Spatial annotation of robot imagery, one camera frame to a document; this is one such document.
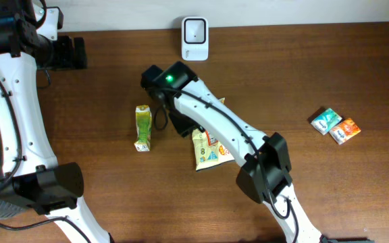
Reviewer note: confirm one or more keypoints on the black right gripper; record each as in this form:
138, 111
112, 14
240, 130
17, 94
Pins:
182, 128

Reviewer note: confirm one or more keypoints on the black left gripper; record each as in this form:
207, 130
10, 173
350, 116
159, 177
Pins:
69, 60

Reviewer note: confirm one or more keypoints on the yellow snack bag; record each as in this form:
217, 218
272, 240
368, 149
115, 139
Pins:
208, 150

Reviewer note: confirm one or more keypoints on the green yellow juice carton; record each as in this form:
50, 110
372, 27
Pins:
143, 128

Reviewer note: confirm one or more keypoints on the teal tissue pack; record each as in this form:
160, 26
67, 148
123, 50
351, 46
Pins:
326, 120

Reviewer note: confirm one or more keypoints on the orange tissue pack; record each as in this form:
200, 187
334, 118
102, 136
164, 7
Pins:
344, 131

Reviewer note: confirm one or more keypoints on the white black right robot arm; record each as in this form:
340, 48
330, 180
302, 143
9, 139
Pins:
264, 160

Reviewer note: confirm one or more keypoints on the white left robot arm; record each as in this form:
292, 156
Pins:
30, 175

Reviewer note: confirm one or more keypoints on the white barcode scanner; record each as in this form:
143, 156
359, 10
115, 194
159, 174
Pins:
195, 38

